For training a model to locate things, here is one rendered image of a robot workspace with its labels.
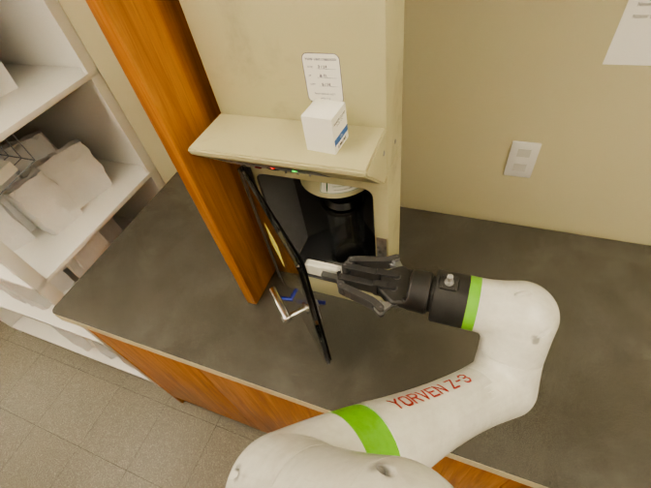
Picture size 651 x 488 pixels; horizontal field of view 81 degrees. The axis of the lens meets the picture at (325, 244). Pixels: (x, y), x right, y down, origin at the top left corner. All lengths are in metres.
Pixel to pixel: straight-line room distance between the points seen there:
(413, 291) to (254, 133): 0.38
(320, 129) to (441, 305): 0.34
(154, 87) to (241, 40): 0.17
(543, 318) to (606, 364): 0.48
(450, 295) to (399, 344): 0.40
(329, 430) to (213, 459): 1.61
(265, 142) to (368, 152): 0.17
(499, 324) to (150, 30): 0.71
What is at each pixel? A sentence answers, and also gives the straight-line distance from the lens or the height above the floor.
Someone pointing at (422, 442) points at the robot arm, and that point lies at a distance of 0.53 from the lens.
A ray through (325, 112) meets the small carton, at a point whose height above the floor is 1.57.
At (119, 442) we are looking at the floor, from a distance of 2.29.
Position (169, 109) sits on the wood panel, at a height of 1.55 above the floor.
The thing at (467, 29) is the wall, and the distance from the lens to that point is 1.03.
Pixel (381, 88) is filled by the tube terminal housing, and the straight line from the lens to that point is 0.62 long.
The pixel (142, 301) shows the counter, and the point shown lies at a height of 0.94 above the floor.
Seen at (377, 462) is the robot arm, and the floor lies 1.54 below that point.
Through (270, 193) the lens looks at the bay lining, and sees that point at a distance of 0.90.
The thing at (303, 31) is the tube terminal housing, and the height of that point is 1.65.
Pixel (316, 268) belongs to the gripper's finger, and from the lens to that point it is 0.73.
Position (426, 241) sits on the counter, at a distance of 1.22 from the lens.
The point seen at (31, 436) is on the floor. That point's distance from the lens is 2.59.
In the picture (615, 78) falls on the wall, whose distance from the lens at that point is 1.09.
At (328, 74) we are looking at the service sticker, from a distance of 0.63.
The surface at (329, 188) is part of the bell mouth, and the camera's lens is 0.80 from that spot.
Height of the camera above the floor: 1.86
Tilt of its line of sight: 49 degrees down
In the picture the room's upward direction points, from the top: 11 degrees counter-clockwise
